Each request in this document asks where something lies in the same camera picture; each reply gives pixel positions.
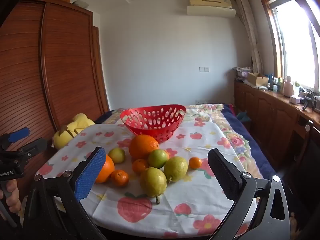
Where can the navy blue blanket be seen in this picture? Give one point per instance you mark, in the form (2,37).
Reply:
(260,160)

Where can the teal cloth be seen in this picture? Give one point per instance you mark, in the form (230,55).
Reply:
(241,116)

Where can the small green apple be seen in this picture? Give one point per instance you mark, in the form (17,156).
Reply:
(157,158)
(117,155)

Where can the red perforated plastic basket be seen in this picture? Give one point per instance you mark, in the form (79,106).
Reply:
(150,130)

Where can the small tangerine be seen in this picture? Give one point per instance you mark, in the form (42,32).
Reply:
(120,178)
(195,162)
(139,166)

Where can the large orange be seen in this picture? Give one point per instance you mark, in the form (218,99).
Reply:
(143,146)
(106,170)

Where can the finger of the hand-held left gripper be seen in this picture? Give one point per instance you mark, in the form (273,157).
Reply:
(18,133)
(37,145)

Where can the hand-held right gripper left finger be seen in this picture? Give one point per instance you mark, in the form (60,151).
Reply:
(90,172)

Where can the black mini tripod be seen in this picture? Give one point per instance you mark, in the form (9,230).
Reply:
(308,100)

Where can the wall air conditioner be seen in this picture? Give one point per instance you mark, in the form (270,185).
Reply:
(211,5)

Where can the green pear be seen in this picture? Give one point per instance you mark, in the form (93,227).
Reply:
(153,182)
(176,168)

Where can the stack of patterned boxes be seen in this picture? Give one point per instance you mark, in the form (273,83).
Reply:
(241,71)

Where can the white wall switch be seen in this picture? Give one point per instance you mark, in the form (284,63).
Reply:
(204,69)

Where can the blue bottle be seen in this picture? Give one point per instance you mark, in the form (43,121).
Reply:
(271,78)

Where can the open cardboard box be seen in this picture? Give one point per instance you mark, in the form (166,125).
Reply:
(257,78)

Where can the black chair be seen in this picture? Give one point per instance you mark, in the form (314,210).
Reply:
(305,167)

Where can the wooden sideboard cabinet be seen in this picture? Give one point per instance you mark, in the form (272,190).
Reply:
(265,115)

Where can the person's left hand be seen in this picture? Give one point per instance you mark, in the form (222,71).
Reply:
(15,197)

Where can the small white box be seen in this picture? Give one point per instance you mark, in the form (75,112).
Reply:
(295,100)

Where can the pink bottle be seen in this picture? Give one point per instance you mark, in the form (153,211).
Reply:
(288,87)

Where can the wooden framed window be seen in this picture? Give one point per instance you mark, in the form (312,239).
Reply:
(292,42)

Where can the patterned curtain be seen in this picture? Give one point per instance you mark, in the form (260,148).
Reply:
(250,30)

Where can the yellow plush toy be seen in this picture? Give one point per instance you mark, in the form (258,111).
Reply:
(72,127)

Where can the brown wooden wardrobe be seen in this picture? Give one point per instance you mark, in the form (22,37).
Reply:
(70,67)

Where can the grey item on wardrobe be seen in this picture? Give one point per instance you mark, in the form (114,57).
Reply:
(81,3)

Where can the clear bottle green cap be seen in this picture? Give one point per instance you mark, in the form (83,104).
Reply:
(296,87)

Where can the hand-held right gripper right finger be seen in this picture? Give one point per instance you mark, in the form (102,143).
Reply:
(223,173)

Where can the white strawberry print cloth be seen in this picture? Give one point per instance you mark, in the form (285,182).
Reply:
(187,195)

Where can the white wall socket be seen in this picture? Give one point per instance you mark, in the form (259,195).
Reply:
(200,101)

